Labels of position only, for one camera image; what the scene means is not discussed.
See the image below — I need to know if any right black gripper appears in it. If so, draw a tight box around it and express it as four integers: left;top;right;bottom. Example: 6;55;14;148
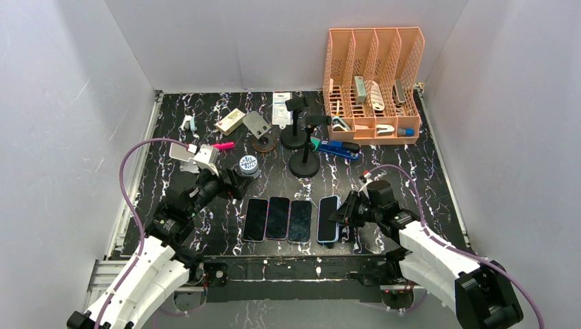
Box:
329;190;382;228

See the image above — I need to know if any light blue smartphone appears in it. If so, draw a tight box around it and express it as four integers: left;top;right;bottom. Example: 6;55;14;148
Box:
317;195;339;244

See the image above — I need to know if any purple smartphone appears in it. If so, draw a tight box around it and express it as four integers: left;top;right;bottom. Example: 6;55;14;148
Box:
242;198;269;242

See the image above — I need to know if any black smartphone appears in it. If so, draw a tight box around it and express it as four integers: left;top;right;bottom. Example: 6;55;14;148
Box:
265;197;291;241

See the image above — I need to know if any black phone stand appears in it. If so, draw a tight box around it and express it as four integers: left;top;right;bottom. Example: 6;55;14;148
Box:
288;115;332;178
280;96;310;149

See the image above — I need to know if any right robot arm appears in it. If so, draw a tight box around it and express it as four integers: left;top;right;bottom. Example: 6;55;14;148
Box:
329;180;523;328

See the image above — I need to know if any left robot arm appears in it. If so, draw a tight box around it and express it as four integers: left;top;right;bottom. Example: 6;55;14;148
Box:
66;168;259;328

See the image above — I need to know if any white phone stand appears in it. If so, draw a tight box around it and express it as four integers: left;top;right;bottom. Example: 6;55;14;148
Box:
169;143;199;174

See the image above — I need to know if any pink marker pen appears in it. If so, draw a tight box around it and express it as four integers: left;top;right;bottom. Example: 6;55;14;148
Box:
212;142;235;151

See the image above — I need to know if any blue stapler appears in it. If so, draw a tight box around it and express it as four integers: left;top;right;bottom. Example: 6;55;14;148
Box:
317;140;360;160

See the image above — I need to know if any white cardboard box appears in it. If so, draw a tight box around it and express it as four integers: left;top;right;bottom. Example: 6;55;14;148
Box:
214;108;246;136

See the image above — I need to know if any white teal clip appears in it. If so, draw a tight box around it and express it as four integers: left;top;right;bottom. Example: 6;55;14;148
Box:
180;115;198;138

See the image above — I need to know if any green small box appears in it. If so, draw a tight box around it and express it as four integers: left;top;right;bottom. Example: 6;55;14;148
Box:
310;137;321;151

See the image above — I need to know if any white blister pack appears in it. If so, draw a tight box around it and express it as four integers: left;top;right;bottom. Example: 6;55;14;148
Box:
272;92;293;130

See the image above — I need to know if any blue capped tube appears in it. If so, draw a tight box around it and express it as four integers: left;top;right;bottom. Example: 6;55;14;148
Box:
397;128;415;137

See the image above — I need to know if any white item in organizer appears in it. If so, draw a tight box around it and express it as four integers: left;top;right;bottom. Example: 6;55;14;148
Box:
370;81;385;112

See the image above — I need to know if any grey item in organizer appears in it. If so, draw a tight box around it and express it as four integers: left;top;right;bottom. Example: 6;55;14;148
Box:
354;75;367;105

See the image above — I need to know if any dark item in organizer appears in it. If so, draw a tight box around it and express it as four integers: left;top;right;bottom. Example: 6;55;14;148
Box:
393;79;406;106

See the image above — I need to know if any orange file organizer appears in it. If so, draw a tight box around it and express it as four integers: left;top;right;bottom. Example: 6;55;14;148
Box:
323;27;425;145

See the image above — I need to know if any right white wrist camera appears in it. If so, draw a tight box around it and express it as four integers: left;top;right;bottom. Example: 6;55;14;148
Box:
359;171;373;196

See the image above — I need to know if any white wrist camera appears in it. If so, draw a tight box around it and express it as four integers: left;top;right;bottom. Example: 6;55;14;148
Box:
359;171;373;196
186;144;219;176

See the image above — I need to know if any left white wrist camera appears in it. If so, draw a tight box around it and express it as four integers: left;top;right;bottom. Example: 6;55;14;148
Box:
186;144;219;176

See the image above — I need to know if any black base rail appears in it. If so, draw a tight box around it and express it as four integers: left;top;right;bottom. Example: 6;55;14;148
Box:
175;255;420;311

